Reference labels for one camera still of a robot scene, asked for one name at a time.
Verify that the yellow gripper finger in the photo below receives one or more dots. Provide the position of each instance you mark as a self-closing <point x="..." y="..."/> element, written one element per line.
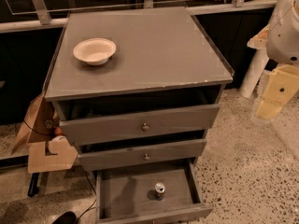
<point x="267" y="110"/>

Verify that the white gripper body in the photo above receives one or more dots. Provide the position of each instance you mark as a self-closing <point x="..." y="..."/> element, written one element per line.
<point x="284" y="39"/>

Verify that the redbull can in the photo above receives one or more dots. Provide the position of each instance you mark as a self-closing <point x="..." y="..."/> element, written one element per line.
<point x="159" y="190"/>

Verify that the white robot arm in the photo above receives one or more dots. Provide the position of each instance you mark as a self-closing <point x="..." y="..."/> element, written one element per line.
<point x="282" y="46"/>

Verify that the grey bottom drawer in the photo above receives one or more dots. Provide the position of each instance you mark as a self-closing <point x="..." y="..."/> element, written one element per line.
<point x="127" y="195"/>

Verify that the grey drawer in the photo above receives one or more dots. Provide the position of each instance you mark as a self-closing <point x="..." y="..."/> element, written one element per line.
<point x="139" y="125"/>
<point x="127" y="195"/>
<point x="129" y="156"/>

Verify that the grey drawer cabinet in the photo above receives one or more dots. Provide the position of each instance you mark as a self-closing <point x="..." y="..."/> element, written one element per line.
<point x="163" y="60"/>

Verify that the grey middle drawer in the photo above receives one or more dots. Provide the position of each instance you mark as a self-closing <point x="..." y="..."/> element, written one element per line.
<point x="129" y="156"/>

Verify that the grey top drawer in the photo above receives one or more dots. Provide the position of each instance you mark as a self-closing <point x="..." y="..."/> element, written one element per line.
<point x="139" y="125"/>

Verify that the white diagonal pole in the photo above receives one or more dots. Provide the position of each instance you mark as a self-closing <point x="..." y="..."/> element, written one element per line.
<point x="256" y="67"/>

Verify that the white paper bowl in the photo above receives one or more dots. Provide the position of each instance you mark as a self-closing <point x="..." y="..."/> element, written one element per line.
<point x="95" y="51"/>

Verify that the black floor object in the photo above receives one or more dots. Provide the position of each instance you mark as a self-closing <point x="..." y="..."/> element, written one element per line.
<point x="68" y="217"/>

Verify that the metal railing bar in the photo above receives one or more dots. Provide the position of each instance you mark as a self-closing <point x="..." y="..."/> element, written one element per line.
<point x="21" y="26"/>

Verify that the wooden bracket piece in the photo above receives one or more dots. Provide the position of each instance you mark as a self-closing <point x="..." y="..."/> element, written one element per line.
<point x="53" y="155"/>

